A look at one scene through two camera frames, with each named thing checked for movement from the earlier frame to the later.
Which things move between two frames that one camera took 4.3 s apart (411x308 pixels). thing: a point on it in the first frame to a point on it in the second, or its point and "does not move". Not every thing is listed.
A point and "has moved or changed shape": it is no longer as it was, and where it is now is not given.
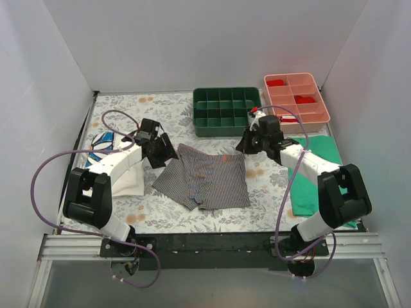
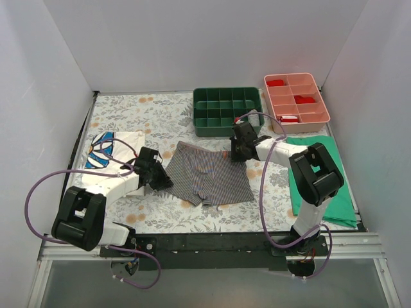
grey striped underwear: x=209 y=181 has moved or changed shape
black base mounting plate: x=258 y=251 does not move
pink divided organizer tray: x=296 y=99 does not move
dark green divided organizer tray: x=223 y=111 does not move
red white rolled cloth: x=288 y=119 does not move
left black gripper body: x=162 y=151 to x=158 y=179
